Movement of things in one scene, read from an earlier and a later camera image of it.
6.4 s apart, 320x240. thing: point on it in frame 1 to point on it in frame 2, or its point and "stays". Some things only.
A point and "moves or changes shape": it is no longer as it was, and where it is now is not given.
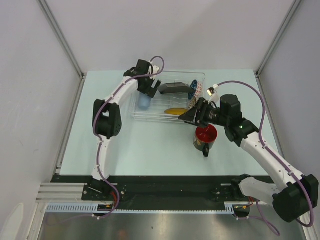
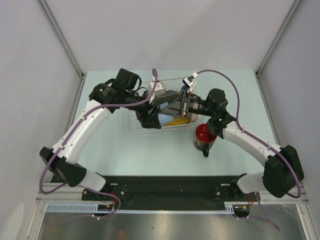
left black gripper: (150, 91) to (148, 116)
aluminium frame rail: (56, 193) stays
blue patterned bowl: (194, 85) moves or changes shape
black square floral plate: (176, 87) to (169, 96)
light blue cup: (144, 101) moves or changes shape
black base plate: (154, 189) stays
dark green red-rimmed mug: (204, 138) stays
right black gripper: (189, 117) to (175, 107)
